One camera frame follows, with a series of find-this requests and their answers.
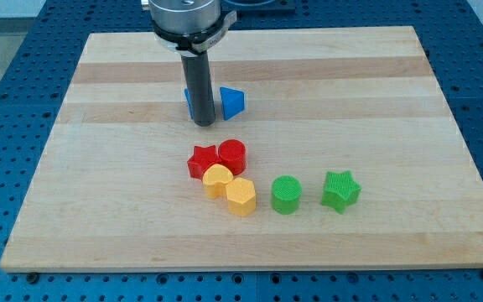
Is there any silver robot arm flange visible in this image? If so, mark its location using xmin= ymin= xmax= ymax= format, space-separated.
xmin=142 ymin=0 xmax=237 ymax=57

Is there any wooden board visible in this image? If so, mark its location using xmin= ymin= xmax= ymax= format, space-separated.
xmin=0 ymin=26 xmax=483 ymax=273

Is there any red cylinder block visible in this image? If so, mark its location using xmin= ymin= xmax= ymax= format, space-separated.
xmin=218 ymin=139 xmax=247 ymax=175

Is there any yellow heart block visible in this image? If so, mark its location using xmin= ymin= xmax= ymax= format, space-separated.
xmin=202 ymin=164 xmax=234 ymax=200

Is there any red star block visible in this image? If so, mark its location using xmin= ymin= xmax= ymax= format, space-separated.
xmin=187 ymin=145 xmax=221 ymax=180

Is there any yellow hexagon block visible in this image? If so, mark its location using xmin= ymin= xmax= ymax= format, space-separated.
xmin=226 ymin=177 xmax=257 ymax=216

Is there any blue triangle block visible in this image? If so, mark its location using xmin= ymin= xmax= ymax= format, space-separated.
xmin=220 ymin=86 xmax=245 ymax=120

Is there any green cylinder block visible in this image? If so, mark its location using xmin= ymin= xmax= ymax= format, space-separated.
xmin=271 ymin=175 xmax=302 ymax=215

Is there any blue block behind rod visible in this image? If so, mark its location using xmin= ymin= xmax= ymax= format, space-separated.
xmin=184 ymin=88 xmax=194 ymax=120

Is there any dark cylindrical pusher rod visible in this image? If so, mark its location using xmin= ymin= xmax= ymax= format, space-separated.
xmin=181 ymin=52 xmax=216 ymax=127

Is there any green star block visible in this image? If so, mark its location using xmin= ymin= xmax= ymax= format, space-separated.
xmin=320 ymin=170 xmax=361 ymax=214

